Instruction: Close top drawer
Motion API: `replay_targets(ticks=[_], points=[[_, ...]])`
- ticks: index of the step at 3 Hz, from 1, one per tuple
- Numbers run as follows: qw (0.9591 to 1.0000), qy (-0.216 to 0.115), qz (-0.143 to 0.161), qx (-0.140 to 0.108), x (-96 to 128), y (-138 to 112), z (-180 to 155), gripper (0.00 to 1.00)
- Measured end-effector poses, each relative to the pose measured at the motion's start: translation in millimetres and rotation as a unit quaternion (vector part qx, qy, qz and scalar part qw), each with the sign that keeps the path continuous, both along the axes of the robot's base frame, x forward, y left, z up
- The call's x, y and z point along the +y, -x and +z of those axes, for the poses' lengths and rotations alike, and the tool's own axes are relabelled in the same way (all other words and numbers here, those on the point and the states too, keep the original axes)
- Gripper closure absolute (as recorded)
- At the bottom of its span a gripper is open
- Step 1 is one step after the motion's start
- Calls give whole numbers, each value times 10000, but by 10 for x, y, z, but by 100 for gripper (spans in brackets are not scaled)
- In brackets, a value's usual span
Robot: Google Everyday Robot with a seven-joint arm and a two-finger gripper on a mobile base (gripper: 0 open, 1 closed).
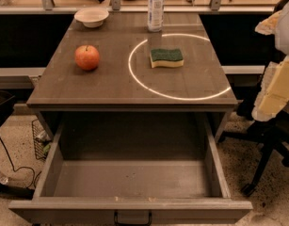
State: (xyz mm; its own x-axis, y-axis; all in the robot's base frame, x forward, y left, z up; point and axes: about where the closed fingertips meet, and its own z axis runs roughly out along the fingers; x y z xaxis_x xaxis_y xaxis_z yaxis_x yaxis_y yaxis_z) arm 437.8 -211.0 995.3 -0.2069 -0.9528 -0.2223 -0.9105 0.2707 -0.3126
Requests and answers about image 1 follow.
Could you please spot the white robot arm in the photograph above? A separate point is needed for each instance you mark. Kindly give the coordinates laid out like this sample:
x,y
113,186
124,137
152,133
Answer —
x,y
274,94

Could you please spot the grey wooden top drawer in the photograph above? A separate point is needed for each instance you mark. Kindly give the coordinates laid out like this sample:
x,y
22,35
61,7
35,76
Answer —
x,y
102,162

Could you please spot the green yellow sponge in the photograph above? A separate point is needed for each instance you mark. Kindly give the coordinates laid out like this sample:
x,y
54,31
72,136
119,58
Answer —
x,y
168,58

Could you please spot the red apple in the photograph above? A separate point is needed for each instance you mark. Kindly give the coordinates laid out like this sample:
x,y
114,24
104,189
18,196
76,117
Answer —
x,y
87,57

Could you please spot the clear plastic water bottle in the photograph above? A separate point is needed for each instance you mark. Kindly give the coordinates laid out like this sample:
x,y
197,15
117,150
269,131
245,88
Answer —
x,y
155,15

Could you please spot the white bowl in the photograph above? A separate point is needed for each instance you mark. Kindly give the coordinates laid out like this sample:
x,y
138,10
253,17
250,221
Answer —
x,y
91,17

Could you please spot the black office chair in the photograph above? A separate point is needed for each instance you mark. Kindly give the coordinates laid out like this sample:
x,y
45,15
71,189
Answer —
x,y
270,133

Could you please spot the black object at left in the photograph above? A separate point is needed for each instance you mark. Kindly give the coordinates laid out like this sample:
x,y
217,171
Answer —
x,y
7,102

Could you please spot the wire mesh basket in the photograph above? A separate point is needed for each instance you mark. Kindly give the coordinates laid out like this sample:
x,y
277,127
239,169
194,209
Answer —
x,y
41,141

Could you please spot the black drawer handle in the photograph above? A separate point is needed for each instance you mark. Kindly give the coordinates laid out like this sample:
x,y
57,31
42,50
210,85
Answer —
x,y
133,218

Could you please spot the metal railing frame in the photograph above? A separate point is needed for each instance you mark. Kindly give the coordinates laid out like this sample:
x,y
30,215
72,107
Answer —
x,y
196,6

